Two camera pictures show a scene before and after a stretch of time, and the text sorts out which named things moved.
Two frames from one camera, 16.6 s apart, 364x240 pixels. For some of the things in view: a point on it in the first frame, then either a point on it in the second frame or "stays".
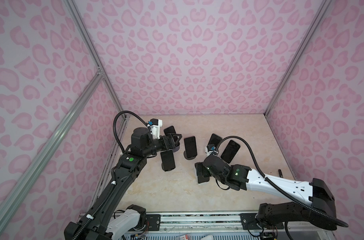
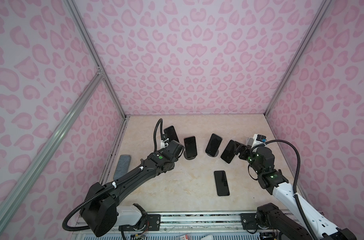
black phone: [169, 130] stays
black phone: [205, 177] to [221, 183]
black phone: [230, 151] stays
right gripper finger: [199, 168] to [238, 147]
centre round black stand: [185, 156] stays
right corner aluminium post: [324, 8] stays
